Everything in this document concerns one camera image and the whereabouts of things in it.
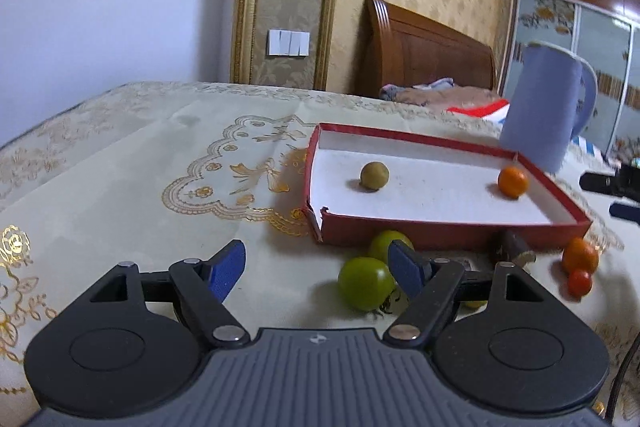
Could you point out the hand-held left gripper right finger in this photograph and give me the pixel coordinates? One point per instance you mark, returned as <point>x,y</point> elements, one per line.
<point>402,264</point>

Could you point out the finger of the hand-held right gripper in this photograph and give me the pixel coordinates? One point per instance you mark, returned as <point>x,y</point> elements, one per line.
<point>625,212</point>
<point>607,183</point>

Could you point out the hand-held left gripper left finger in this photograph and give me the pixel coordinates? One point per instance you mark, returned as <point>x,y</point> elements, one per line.
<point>227,269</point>

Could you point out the green tomato with stem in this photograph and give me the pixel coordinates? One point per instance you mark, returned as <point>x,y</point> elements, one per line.
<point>364,284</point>

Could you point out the small orange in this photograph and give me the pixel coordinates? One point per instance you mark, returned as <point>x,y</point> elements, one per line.
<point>513,182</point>
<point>580,254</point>

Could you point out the red cardboard box tray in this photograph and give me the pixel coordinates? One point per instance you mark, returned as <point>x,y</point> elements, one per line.
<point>430,192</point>

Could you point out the red cherry tomato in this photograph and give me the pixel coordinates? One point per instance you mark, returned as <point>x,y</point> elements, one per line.
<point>580,283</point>

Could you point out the blue white striped cloth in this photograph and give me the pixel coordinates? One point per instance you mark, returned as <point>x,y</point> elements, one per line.
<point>590,147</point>

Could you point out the yellow longan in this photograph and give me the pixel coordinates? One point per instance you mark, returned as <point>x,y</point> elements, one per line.
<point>475,305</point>

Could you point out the brown longan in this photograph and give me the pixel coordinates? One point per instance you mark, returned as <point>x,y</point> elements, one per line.
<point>374,176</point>

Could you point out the blue plastic kettle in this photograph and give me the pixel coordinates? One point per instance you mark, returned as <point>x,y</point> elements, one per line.
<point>540,107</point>

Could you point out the dark sugarcane piece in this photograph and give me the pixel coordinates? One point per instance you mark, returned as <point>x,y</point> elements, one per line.
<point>510,247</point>

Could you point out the cream embroidered tablecloth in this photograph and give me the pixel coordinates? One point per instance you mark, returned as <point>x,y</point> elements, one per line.
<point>125,187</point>

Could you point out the red and white cloth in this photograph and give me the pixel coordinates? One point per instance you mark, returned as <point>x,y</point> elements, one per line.
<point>482,111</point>

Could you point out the wardrobe with floral doors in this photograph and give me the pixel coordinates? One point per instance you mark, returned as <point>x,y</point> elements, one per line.
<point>605,37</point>

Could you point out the pile of clothes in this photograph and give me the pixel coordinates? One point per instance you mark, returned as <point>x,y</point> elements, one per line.
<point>440,94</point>

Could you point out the wooden bed headboard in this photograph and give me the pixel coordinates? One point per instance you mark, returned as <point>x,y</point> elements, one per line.
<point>425,52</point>

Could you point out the white wall switch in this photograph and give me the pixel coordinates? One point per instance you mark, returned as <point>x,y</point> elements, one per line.
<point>288,42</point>

